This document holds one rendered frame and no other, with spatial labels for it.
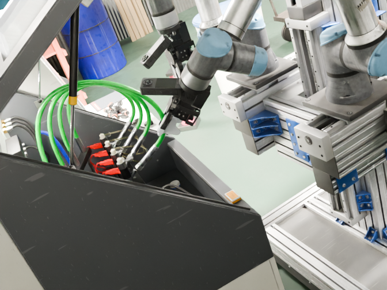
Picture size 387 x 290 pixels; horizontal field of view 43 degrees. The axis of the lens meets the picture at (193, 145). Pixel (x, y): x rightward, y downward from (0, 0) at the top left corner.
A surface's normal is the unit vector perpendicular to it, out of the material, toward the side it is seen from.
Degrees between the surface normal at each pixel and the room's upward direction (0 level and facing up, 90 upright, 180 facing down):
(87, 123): 90
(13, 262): 90
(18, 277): 90
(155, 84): 22
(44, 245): 90
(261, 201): 0
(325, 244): 0
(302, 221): 0
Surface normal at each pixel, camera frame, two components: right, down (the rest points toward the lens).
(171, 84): -0.07, -0.68
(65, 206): 0.39, 0.33
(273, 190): -0.31, -0.83
